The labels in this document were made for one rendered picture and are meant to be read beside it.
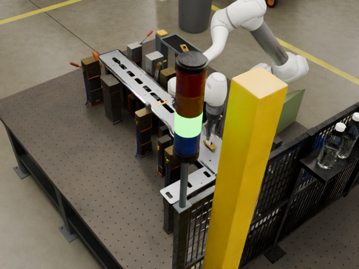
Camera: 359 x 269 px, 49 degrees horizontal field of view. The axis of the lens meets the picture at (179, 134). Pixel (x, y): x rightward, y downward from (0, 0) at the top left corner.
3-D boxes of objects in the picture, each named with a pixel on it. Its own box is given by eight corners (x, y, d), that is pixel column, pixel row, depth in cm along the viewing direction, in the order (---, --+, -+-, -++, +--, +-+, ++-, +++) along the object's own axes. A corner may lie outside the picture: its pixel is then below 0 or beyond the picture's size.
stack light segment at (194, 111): (169, 107, 96) (169, 86, 91) (191, 97, 99) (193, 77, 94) (186, 123, 92) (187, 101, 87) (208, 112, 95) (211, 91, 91)
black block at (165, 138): (153, 174, 243) (152, 140, 223) (165, 168, 247) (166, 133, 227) (157, 180, 240) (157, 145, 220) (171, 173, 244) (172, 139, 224)
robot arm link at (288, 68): (279, 73, 278) (310, 61, 267) (282, 92, 269) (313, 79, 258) (223, 0, 225) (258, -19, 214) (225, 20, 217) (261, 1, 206)
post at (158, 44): (154, 84, 311) (154, 33, 281) (162, 81, 314) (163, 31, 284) (160, 89, 306) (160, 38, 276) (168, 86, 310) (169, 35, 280)
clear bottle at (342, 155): (329, 151, 158) (345, 113, 145) (339, 145, 161) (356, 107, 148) (342, 161, 155) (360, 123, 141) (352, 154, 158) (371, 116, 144)
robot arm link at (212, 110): (202, 99, 199) (201, 109, 203) (213, 109, 194) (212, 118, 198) (216, 93, 203) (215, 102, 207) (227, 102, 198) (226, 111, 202)
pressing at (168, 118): (92, 57, 283) (91, 56, 281) (119, 49, 293) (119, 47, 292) (216, 179, 203) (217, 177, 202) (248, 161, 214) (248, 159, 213)
